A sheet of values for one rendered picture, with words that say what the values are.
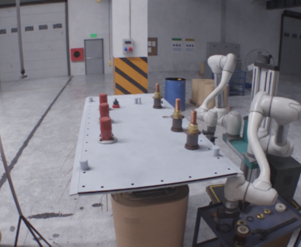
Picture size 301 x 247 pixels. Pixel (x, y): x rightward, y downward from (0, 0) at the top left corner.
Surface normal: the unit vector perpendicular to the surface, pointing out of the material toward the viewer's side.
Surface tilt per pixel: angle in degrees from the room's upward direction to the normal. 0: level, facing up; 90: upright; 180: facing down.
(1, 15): 90
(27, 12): 90
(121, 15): 90
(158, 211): 90
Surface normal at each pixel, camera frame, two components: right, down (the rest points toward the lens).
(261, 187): -0.33, -0.62
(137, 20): 0.21, 0.33
